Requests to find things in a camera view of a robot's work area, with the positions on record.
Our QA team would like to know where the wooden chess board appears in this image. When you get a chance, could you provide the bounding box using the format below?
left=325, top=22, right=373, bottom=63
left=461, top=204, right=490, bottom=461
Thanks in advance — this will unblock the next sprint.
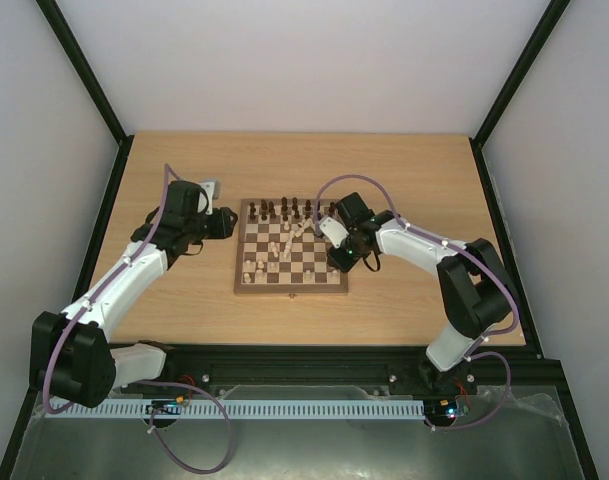
left=233, top=197, right=349, bottom=298

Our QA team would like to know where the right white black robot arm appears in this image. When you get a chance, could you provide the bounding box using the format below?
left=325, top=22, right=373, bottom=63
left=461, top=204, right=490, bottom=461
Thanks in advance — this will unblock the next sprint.
left=318, top=192, right=517, bottom=392

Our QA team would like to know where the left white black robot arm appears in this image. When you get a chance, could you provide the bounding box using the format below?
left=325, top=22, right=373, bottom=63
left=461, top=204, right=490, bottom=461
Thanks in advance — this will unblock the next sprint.
left=29, top=180, right=237, bottom=407

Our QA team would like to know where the pile of white pieces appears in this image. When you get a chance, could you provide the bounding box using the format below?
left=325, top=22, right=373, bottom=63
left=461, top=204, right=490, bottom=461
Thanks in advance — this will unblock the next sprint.
left=269, top=218, right=315, bottom=260

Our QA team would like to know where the row of dark pieces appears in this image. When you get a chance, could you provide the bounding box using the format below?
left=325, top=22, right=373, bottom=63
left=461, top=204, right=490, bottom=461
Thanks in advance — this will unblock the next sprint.
left=240, top=197, right=315, bottom=224

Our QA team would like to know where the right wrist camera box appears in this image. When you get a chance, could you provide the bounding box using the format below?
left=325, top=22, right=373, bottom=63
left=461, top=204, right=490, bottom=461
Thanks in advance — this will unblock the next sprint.
left=317, top=216, right=349, bottom=248

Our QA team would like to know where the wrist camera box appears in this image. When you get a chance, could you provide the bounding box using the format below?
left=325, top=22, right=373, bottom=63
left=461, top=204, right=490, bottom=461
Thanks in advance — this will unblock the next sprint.
left=198, top=179, right=220, bottom=215
left=317, top=216, right=349, bottom=248

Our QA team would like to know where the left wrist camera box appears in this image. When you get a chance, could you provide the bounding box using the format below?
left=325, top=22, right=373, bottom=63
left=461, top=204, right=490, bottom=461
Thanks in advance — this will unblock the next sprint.
left=198, top=179, right=220, bottom=215

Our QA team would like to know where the light blue cable duct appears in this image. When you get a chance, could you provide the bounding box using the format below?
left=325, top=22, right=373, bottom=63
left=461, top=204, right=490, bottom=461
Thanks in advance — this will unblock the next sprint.
left=58, top=398, right=425, bottom=421

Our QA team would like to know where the black aluminium frame rail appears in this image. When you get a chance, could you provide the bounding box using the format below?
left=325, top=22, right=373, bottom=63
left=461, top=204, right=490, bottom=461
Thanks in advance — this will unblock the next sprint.
left=33, top=342, right=565, bottom=401

